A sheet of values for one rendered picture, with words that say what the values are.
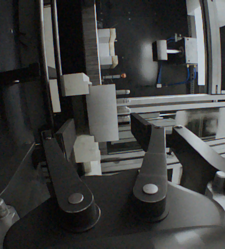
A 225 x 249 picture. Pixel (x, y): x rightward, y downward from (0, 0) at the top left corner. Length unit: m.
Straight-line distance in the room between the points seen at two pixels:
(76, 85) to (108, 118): 0.07
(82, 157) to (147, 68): 0.75
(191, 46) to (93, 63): 0.47
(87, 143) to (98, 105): 0.06
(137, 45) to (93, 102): 0.72
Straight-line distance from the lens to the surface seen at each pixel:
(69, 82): 0.24
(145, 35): 0.96
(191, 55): 0.74
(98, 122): 0.25
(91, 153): 0.26
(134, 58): 0.91
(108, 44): 0.65
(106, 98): 0.24
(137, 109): 0.46
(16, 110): 0.43
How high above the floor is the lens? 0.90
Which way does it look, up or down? 4 degrees up
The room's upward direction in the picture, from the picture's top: 85 degrees clockwise
